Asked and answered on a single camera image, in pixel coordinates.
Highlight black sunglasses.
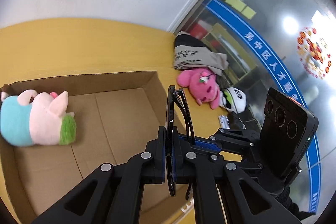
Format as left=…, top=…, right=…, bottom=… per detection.
left=165, top=85, right=195, bottom=197

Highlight white blister pack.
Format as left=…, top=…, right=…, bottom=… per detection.
left=218, top=115, right=230, bottom=129

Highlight panda plush toy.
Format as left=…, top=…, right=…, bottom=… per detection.
left=219, top=87, right=247, bottom=114

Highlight blue banner strip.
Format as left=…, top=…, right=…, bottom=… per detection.
left=206, top=0, right=322, bottom=213

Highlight pink plush toy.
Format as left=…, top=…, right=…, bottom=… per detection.
left=177, top=68, right=220, bottom=110

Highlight brown cardboard box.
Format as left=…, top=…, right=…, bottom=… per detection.
left=1, top=71, right=167, bottom=223

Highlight grey printed cloth bag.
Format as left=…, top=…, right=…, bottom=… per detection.
left=174, top=32, right=229, bottom=76

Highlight pig plush toy blue shirt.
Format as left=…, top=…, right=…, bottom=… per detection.
left=1, top=89, right=76, bottom=147

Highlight red round window sticker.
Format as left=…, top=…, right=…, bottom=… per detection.
left=297, top=27, right=332, bottom=80

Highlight black tracking camera module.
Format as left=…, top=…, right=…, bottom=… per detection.
left=260, top=88, right=318, bottom=181

